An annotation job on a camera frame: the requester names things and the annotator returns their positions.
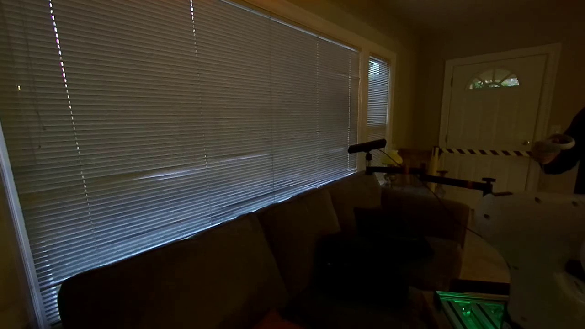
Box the narrow window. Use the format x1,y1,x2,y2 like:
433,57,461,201
366,55,391,128

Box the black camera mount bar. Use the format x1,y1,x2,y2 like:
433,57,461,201
364,163,512,199

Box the green lit robot mounting table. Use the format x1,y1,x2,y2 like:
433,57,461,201
433,289,512,329

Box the black yellow caution tape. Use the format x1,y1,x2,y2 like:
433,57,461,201
437,144,536,161

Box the brown fabric sofa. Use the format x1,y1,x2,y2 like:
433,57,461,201
57,172,472,329

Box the black stereo camera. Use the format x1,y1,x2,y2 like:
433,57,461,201
345,137,389,155

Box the dark sofa cushion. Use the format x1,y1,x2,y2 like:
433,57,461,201
313,207,437,307

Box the white front door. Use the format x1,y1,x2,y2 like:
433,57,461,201
437,42,563,212

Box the person in dark clothes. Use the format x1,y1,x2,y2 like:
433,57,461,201
528,106,585,179

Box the wide white window blinds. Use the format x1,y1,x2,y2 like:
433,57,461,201
0,0,362,325

